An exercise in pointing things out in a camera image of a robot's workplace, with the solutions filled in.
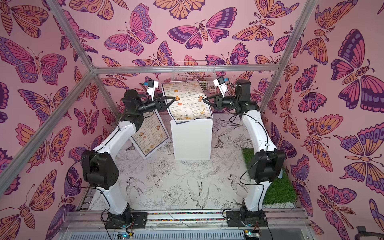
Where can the black object bottom right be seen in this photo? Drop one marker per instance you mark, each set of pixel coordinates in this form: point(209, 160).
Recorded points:
point(362, 232)

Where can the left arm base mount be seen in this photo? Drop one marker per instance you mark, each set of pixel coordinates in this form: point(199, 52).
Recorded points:
point(135, 220)

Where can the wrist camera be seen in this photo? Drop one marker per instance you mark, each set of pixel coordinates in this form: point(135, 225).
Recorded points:
point(221, 83)
point(151, 87)

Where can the aluminium cage frame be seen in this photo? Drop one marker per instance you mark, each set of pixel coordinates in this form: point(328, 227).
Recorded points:
point(24, 155)

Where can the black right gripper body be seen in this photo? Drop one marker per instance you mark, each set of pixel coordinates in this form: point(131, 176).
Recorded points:
point(218, 102)

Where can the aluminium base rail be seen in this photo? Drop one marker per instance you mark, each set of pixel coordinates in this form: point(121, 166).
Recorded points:
point(278, 224)

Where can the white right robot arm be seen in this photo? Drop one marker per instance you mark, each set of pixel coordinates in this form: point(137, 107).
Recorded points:
point(266, 164)

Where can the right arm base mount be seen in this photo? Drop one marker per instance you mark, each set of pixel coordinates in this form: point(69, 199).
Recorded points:
point(246, 219)

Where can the white wire rack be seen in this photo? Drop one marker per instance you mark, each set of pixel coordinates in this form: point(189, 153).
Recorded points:
point(210, 84)

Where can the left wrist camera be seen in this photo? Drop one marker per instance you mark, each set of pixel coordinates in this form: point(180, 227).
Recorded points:
point(151, 87)

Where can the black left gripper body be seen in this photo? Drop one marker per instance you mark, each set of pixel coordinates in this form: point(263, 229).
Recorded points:
point(148, 107)

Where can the green artificial grass mat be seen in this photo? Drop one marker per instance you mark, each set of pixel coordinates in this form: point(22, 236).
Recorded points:
point(280, 192)

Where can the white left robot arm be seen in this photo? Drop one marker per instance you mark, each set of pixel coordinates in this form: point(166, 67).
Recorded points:
point(99, 167)

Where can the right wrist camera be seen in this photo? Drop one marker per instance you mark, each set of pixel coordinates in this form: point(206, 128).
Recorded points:
point(221, 83)

